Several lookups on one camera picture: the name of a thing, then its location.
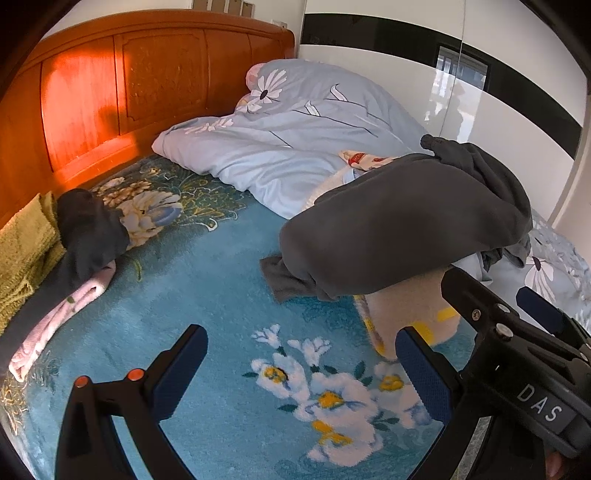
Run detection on green knitted cloth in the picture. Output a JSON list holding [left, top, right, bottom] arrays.
[[0, 191, 68, 333]]

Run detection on person's right hand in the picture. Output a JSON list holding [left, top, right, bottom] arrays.
[[546, 453, 577, 480]]

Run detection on blue floral plush blanket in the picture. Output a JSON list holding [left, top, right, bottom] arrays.
[[0, 154, 490, 480]]

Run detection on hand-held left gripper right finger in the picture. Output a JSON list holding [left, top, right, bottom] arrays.
[[395, 326, 546, 480]]

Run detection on white wardrobe with black stripe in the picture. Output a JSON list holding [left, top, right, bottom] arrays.
[[295, 0, 591, 241]]

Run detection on dark grey fleece pants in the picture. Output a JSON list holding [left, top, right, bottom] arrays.
[[260, 135, 534, 303]]

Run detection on light blue printed garment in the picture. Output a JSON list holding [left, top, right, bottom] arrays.
[[339, 148, 402, 171]]

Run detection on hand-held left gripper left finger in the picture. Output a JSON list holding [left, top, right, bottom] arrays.
[[54, 324, 209, 480]]

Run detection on black folded cloth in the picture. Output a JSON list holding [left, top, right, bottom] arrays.
[[0, 188, 130, 374]]

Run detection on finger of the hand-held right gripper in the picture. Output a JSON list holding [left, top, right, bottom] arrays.
[[516, 285, 591, 366], [440, 266, 588, 371]]

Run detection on light blue floral duvet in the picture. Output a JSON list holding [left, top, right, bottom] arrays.
[[152, 59, 591, 334]]

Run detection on orange wooden headboard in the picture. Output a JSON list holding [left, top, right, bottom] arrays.
[[0, 10, 296, 232]]

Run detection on beige garment with yellow print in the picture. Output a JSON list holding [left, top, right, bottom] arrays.
[[305, 165, 462, 361]]

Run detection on pink folded cloth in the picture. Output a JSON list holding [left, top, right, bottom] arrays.
[[8, 258, 116, 383]]

